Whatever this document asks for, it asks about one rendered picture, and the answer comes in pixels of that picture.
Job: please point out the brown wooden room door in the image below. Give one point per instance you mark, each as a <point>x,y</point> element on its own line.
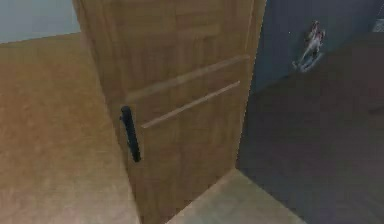
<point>186,83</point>

